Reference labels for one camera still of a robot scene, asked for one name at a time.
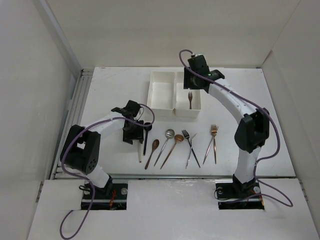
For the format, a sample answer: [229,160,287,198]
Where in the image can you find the black plastic ladle spoon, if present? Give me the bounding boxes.
[143,122,152,156]

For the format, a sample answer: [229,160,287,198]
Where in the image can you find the beige plastic spoon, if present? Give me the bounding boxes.
[137,141,143,163]

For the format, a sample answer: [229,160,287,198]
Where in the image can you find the dark wooden fork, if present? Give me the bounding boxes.
[188,91,193,110]

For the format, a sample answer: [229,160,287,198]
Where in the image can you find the copper metal fork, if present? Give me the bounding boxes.
[211,124,219,164]

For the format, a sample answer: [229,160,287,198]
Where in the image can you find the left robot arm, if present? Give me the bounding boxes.
[60,100,144,196]

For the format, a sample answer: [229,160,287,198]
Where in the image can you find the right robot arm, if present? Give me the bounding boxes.
[183,53,270,194]

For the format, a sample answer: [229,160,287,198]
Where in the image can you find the brown wooden spoon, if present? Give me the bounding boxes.
[144,139,160,170]

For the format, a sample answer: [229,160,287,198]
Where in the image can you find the silver slotted spoon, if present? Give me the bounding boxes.
[153,128,175,167]

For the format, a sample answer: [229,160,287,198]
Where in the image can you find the left white plastic container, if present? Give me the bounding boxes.
[147,71,175,117]

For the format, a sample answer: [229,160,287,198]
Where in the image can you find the white plastic container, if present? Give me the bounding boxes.
[147,71,175,117]
[174,71,202,119]

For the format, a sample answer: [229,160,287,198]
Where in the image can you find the copper metal spoon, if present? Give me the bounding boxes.
[160,134,185,169]

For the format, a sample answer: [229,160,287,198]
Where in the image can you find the right white plastic container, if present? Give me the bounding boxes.
[174,71,202,119]

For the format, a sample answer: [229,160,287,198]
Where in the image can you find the silver metal fork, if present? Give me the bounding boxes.
[185,133,197,169]

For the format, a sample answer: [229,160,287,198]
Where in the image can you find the silver fork beside copper fork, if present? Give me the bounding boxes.
[202,130,214,165]

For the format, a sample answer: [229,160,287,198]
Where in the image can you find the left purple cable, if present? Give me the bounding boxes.
[59,103,155,238]

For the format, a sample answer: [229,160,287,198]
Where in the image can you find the purple cable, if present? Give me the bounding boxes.
[178,49,294,208]
[59,103,155,238]

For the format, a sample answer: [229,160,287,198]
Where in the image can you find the black handled fork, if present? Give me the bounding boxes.
[182,130,200,169]

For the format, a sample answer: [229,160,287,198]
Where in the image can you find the aluminium side rail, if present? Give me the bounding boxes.
[47,68,94,180]

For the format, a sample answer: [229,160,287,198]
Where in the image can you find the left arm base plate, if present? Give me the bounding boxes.
[78,183,128,211]

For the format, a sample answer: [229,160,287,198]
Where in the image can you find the aluminium front rail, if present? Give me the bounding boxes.
[46,172,232,180]

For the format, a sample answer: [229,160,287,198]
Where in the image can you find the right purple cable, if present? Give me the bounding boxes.
[178,49,294,208]

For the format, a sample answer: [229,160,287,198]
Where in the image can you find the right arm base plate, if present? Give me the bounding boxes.
[214,181,265,210]

